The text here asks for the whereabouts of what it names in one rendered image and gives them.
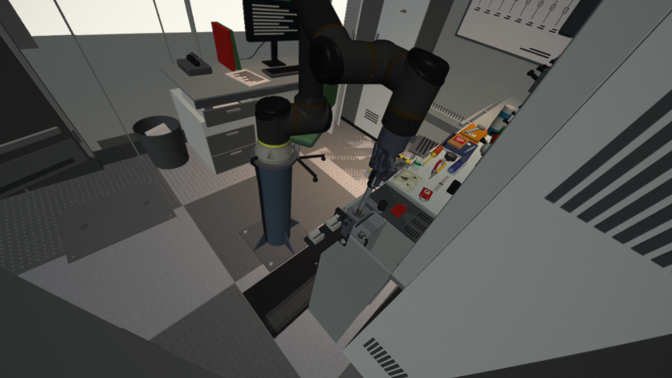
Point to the black round knob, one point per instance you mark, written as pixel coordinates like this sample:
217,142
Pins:
382,205

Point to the black keyboard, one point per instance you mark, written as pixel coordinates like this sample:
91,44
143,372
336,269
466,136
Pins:
281,71

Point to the beige square plate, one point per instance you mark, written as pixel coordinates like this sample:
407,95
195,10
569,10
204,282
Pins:
405,180

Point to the dark grey floor plate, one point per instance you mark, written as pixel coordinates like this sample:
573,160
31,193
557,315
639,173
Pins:
115,220

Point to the white blue spray can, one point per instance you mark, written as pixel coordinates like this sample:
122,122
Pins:
505,116

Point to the black computer monitor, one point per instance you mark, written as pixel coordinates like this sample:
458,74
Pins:
270,21

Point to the red button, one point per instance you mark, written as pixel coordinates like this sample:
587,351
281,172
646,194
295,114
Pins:
398,210

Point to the light grey tall cabinet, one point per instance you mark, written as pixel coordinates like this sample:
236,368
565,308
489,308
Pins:
409,26

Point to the large grey vented cabinet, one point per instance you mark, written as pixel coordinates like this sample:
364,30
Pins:
551,236

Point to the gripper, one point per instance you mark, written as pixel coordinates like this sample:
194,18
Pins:
387,149

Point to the green binder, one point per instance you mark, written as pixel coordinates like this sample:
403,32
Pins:
238,55

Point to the red padlock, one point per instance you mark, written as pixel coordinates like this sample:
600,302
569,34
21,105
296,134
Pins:
426,192

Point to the green office chair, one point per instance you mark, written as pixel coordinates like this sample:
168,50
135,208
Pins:
312,139

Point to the grey ribbed tray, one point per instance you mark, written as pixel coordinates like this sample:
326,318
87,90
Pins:
422,145

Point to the black desk telephone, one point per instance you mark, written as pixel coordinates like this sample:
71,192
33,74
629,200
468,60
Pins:
193,64

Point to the white printed paper sheet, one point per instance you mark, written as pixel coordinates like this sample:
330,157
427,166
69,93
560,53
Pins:
247,77

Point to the small black block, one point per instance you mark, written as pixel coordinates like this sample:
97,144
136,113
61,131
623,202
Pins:
454,187

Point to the black V-rest bracket with clip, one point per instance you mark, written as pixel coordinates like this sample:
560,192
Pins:
331,231

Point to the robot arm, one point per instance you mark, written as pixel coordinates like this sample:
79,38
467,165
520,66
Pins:
367,58

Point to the white wiring diagram board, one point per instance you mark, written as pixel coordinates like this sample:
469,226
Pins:
520,26

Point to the dark glazed cabinet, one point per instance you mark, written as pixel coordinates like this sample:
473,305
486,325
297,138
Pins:
31,131

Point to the grey racking crank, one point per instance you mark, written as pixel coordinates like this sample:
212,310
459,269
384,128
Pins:
364,202

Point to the red yellow pliers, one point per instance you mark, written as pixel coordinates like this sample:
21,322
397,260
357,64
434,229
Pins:
438,169

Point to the bright window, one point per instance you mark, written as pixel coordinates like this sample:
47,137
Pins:
115,13

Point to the white crumpled paper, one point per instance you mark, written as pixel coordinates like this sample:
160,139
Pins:
157,129

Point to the red binder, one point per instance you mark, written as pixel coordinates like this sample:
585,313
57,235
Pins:
223,44

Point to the orange box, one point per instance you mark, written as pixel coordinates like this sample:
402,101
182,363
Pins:
471,133

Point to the grey desk with drawers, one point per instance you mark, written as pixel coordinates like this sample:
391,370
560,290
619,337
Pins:
220,121

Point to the dark grey waste bin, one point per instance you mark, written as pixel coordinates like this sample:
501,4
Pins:
163,149

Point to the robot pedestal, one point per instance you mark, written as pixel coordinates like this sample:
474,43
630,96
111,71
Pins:
275,199

